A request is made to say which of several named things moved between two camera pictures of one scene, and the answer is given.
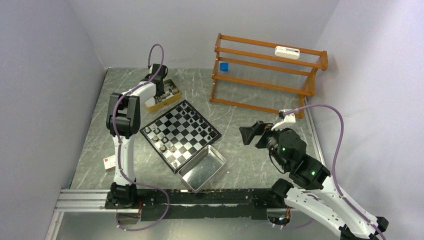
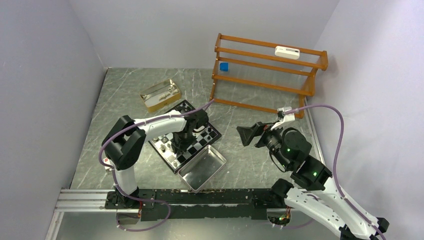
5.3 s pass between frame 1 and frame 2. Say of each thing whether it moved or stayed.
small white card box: stayed
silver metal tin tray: stayed
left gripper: moved
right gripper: stayed
